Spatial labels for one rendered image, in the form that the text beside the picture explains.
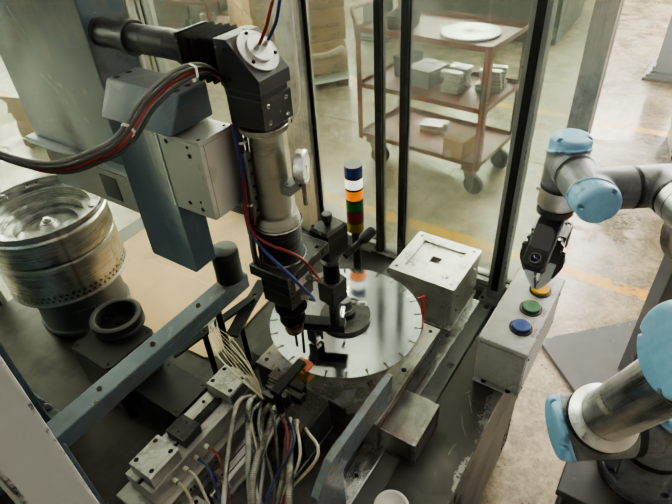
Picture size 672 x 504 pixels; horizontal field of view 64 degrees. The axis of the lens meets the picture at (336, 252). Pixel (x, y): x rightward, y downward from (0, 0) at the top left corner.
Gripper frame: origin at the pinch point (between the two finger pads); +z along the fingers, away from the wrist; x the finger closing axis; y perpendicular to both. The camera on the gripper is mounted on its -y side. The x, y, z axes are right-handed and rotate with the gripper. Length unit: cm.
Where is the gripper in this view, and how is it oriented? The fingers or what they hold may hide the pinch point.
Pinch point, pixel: (535, 285)
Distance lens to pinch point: 125.6
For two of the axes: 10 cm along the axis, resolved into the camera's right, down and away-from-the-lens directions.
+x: -8.3, -3.0, 4.6
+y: 5.5, -5.4, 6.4
